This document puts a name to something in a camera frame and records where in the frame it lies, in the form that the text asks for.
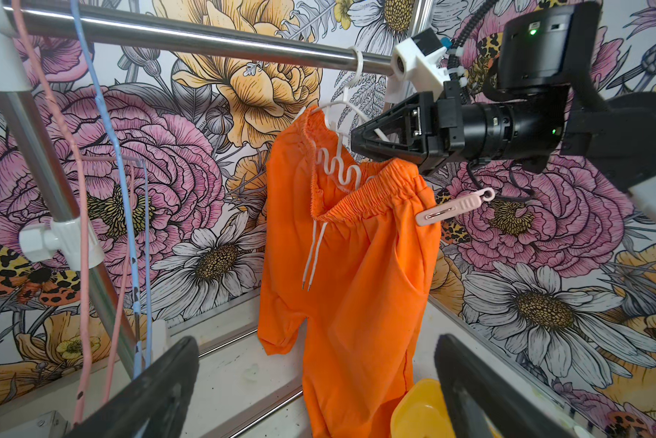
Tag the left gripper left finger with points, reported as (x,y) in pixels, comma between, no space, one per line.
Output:
(153,405)

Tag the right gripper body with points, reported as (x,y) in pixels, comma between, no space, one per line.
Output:
(421,130)

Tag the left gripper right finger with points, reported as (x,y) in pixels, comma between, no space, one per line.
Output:
(477,397)

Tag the pink clothespin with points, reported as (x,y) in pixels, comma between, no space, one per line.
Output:
(458,206)

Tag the white hanger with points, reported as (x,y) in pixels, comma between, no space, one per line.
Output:
(348,177)

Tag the orange shorts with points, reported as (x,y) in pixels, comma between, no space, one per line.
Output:
(352,266)

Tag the pink hanger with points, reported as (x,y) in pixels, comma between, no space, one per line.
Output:
(83,248)

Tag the blue hanger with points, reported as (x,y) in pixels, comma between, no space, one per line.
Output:
(142,356)

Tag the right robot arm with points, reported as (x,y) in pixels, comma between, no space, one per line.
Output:
(540,100)

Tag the yellow plastic tray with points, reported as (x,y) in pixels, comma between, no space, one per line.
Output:
(422,413)

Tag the clothes rack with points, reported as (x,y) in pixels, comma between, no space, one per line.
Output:
(195,131)

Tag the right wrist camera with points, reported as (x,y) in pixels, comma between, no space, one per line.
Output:
(417,61)

